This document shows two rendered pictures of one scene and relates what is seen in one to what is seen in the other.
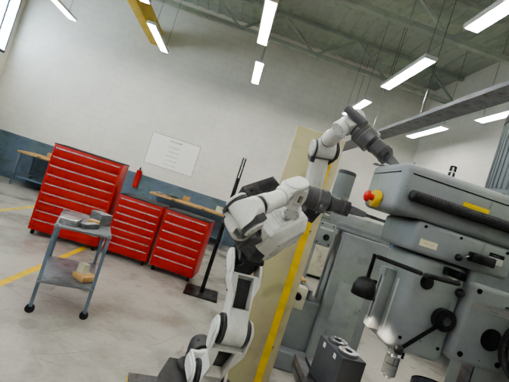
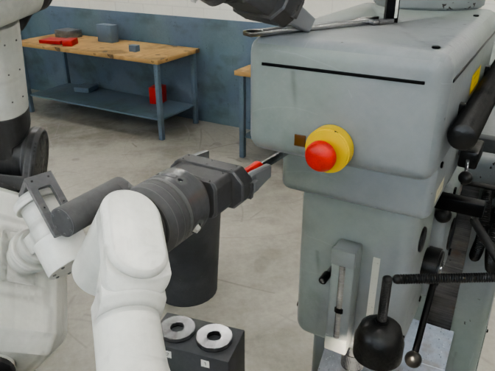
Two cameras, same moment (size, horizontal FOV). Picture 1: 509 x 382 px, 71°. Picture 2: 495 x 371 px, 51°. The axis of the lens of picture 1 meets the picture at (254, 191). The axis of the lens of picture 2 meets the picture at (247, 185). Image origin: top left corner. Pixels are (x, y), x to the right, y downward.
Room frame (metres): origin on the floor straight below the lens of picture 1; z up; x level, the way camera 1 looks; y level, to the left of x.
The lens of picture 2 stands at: (0.95, 0.18, 2.00)
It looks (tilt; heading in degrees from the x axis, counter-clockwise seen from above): 25 degrees down; 304
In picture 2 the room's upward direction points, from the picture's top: straight up
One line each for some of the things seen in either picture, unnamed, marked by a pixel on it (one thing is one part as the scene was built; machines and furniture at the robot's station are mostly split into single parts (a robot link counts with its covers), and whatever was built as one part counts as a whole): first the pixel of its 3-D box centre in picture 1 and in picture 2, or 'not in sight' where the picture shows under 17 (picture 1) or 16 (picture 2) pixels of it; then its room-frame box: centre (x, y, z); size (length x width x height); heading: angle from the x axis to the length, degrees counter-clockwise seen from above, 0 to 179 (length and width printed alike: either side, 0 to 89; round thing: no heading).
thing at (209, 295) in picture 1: (223, 225); not in sight; (5.32, 0.29, 1.05); 0.50 x 0.50 x 2.11; 4
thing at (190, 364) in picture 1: (205, 369); not in sight; (1.91, -0.05, 0.68); 0.21 x 0.20 x 0.13; 17
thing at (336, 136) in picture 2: (375, 198); (328, 149); (1.21, -0.40, 1.76); 0.06 x 0.02 x 0.06; 4
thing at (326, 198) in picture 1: (330, 204); (189, 195); (1.36, -0.29, 1.70); 0.13 x 0.12 x 0.10; 4
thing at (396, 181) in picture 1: (445, 205); (387, 71); (1.23, -0.64, 1.81); 0.47 x 0.26 x 0.16; 94
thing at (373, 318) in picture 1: (379, 296); (342, 297); (1.22, -0.52, 1.44); 0.04 x 0.04 x 0.21; 4
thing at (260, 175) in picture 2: (357, 212); (261, 178); (1.30, -0.39, 1.70); 0.06 x 0.02 x 0.03; 94
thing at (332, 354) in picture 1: (336, 366); (197, 361); (1.62, -0.60, 1.02); 0.22 x 0.12 x 0.20; 15
